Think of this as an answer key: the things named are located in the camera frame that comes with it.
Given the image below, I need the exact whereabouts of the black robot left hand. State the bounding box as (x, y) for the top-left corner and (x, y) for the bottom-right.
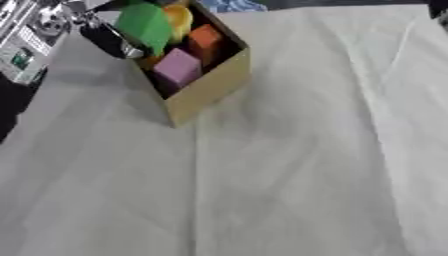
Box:
(77, 13), (156, 61)

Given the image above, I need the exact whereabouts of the green block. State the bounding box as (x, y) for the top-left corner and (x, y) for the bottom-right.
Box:
(113, 2), (175, 56)

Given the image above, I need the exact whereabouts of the tan cardboard box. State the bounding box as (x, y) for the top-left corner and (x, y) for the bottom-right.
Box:
(122, 0), (254, 129)

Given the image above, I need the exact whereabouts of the small orange toy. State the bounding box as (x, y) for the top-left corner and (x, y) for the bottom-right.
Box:
(138, 55), (165, 71)

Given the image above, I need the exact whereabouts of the yellow toy fruit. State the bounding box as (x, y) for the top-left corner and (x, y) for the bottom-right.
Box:
(161, 3), (196, 45)

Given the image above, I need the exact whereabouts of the purple block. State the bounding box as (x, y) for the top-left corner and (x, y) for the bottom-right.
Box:
(150, 47), (205, 92)

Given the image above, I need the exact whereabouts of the orange block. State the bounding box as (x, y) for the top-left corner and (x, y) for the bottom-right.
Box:
(185, 23), (228, 67)

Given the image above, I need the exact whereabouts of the blue striped fabric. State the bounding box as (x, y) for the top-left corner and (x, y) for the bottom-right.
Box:
(199, 0), (272, 14)

